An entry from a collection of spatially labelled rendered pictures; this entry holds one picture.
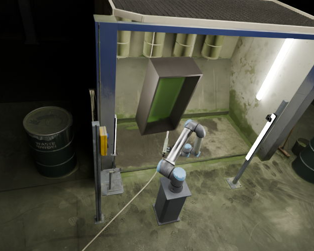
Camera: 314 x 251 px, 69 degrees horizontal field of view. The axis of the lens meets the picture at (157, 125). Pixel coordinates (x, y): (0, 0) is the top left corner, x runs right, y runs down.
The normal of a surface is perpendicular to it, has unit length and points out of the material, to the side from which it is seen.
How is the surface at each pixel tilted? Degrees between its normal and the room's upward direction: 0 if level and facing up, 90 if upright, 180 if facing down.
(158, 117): 12
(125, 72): 57
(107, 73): 90
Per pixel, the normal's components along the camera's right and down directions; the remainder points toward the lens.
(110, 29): 0.28, 0.66
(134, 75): 0.32, 0.15
